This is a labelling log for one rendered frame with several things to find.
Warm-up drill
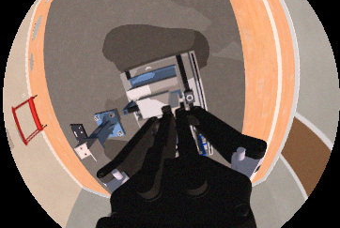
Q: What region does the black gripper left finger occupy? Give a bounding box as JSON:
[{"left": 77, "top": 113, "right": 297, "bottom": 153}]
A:
[{"left": 97, "top": 94, "right": 178, "bottom": 199}]

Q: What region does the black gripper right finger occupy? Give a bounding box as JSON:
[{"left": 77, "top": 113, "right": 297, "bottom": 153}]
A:
[{"left": 173, "top": 92, "right": 268, "bottom": 195}]

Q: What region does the light grey rectangular block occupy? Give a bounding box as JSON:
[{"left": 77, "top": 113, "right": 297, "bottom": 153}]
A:
[{"left": 136, "top": 90, "right": 171, "bottom": 118}]

